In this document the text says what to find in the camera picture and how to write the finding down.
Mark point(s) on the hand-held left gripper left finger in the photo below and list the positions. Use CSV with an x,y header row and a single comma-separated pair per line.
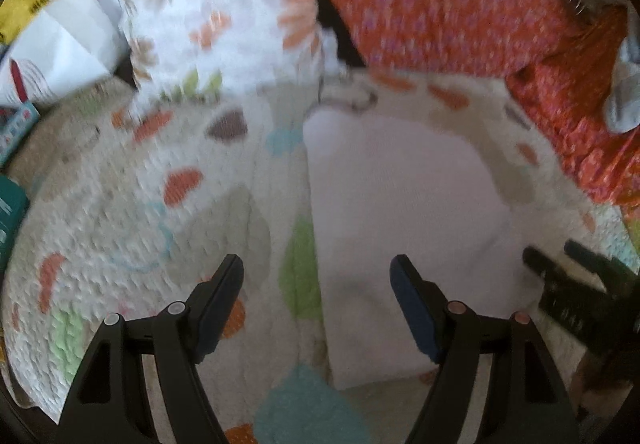
x,y
220,309

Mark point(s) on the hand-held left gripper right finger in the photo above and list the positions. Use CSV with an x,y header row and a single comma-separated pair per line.
x,y
415,314

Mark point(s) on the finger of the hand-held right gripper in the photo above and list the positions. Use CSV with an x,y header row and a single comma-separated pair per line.
x,y
542,264
597,266

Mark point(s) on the white child's garment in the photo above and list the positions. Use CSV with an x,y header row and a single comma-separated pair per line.
x,y
400,204

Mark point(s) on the heart-patterned quilt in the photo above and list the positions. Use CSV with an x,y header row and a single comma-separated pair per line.
x,y
150,224

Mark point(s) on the grey white cloth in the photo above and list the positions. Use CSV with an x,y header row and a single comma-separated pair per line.
x,y
625,89

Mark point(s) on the teal box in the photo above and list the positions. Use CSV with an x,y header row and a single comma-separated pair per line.
x,y
11,219

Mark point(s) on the colourful dotted box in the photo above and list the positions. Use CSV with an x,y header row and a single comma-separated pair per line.
x,y
15,131

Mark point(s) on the orange floral blanket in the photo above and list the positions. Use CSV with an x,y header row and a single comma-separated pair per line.
x,y
450,4

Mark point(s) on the white floral pillow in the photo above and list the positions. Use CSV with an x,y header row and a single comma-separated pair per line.
x,y
220,19

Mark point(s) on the white plastic bag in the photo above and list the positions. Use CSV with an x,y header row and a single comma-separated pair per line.
x,y
55,49

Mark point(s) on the yellow plastic bag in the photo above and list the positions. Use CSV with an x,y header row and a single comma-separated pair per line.
x,y
22,6

